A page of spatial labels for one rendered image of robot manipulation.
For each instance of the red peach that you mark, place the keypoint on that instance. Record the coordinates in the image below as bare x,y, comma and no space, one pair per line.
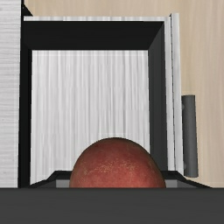
116,164

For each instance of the open grey drawer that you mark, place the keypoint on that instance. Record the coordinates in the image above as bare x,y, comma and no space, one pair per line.
90,102

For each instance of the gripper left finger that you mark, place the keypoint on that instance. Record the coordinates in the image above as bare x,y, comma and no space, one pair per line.
58,180

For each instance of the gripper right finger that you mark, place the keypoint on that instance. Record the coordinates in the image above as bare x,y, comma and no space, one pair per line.
175,180

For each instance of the cabinet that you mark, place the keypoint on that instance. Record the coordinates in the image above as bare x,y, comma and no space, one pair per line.
10,93

